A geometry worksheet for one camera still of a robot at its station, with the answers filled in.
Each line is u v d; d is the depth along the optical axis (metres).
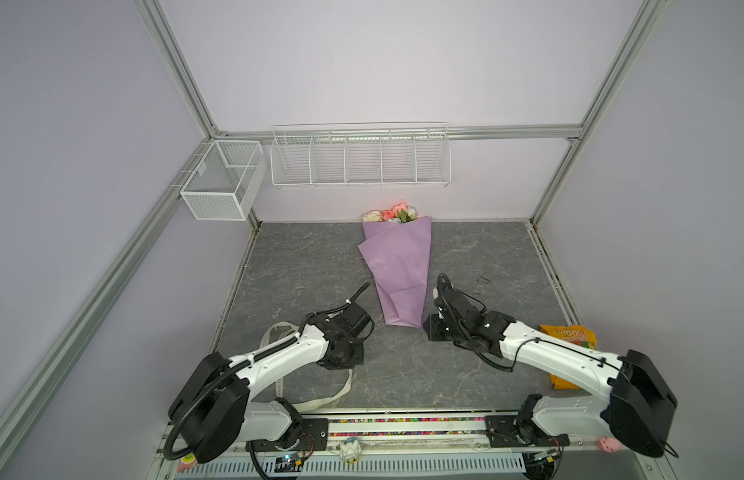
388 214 1.19
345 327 0.67
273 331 0.91
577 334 0.85
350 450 0.67
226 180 1.02
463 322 0.62
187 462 0.67
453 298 0.62
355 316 0.68
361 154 0.98
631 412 0.40
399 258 1.04
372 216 1.16
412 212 1.20
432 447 0.72
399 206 1.16
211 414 0.41
